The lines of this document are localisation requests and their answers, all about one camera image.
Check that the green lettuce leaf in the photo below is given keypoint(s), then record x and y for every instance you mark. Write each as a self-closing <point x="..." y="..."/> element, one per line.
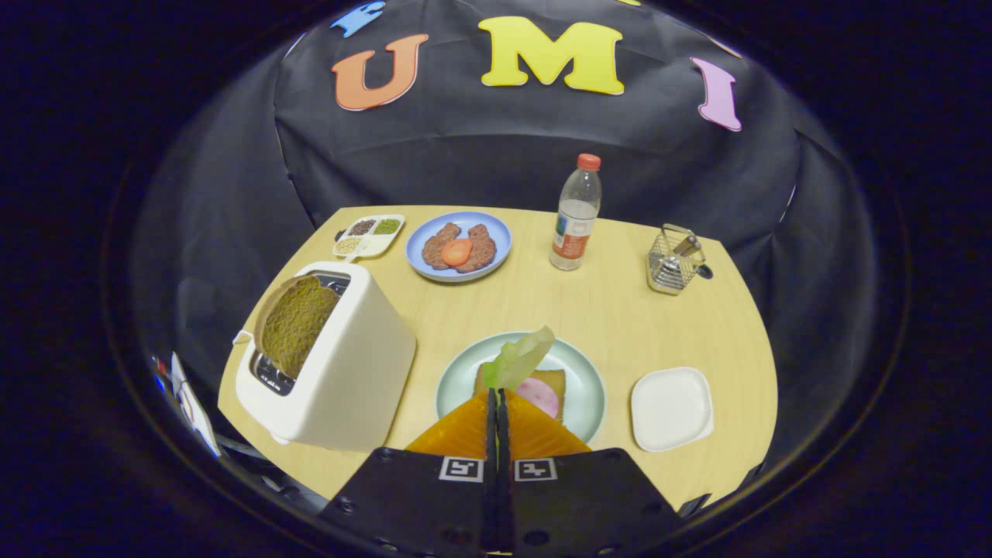
<point x="519" y="360"/>

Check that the clear bottle with red cap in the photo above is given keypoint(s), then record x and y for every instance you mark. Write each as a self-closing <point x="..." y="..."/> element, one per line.
<point x="575" y="225"/>

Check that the white divided spice tray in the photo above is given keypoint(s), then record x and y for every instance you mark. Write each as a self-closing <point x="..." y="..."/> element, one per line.
<point x="372" y="246"/>

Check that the dark toasted bread slice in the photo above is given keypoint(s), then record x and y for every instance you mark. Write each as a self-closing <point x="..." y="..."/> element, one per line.
<point x="298" y="325"/>

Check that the red tomato slice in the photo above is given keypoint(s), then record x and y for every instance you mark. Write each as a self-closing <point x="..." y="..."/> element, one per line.
<point x="457" y="252"/>

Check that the brown bread slice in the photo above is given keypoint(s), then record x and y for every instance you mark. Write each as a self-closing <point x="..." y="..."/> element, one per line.
<point x="554" y="381"/>

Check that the white toaster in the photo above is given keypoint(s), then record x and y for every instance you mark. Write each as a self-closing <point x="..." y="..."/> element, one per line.
<point x="349" y="372"/>

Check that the pale green round plate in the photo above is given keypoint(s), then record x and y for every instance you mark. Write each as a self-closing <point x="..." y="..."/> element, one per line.
<point x="581" y="380"/>

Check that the pink ham slice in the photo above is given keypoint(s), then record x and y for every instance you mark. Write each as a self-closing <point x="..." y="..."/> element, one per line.
<point x="540" y="395"/>

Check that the brown meat patty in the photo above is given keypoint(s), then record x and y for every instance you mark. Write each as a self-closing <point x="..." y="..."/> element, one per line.
<point x="482" y="248"/>
<point x="435" y="249"/>

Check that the white paper sheet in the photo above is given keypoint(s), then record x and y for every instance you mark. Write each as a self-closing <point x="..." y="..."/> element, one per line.
<point x="194" y="407"/>

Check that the white square plate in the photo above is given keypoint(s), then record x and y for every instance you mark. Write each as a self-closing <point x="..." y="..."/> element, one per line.
<point x="672" y="409"/>

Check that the blue round plate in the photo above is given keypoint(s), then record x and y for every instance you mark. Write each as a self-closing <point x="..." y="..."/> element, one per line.
<point x="496" y="232"/>

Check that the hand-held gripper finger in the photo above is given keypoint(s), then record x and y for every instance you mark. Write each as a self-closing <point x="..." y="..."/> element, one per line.
<point x="491" y="434"/>
<point x="503" y="434"/>

